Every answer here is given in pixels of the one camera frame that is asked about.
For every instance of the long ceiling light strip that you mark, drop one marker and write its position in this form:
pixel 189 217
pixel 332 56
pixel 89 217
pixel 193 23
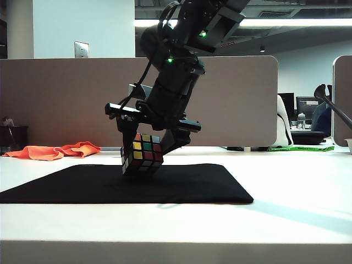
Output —
pixel 297 22

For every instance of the black angled pole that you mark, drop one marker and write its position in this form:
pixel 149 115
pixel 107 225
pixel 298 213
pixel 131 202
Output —
pixel 338 111

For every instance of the black round chair seat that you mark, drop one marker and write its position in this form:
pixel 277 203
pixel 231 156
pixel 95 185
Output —
pixel 308 137

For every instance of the black monitor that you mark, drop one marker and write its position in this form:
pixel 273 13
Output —
pixel 287 101

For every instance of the beige bowl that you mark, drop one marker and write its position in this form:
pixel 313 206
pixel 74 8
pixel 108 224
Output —
pixel 348 146

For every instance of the orange cloth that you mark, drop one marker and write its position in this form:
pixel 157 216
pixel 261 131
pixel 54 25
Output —
pixel 46 152

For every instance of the metal wall outlet plate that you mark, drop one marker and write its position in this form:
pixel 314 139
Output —
pixel 81 50

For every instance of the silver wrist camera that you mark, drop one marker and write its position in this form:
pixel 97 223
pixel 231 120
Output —
pixel 138 92

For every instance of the multicoloured Rubik's cube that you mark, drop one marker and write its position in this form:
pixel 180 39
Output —
pixel 143 155

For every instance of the person in blue top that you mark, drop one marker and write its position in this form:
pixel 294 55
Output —
pixel 320 121

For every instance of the black ceiling spotlight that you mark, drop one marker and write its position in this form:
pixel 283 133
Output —
pixel 262 50

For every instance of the wide computer monitor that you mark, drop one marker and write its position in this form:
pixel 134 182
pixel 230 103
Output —
pixel 306 105

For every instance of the red lit sign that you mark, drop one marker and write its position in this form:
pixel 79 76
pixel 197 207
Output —
pixel 229 43

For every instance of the wide brown desk divider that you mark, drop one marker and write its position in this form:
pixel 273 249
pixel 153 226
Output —
pixel 55 101

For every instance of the clear water bottle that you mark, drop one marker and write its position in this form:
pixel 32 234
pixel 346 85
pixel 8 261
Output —
pixel 301 122

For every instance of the green tape strip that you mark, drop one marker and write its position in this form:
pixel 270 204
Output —
pixel 302 148

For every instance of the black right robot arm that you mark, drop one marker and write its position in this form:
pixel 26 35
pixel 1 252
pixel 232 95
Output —
pixel 187 33

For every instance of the black flat device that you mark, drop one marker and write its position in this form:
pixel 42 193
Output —
pixel 235 148

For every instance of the white-edged brown desk divider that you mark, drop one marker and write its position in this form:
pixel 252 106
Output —
pixel 343 104

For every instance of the black mouse pad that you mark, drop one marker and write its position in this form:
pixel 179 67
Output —
pixel 192 184

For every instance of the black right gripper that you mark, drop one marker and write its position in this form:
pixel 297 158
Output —
pixel 170 101

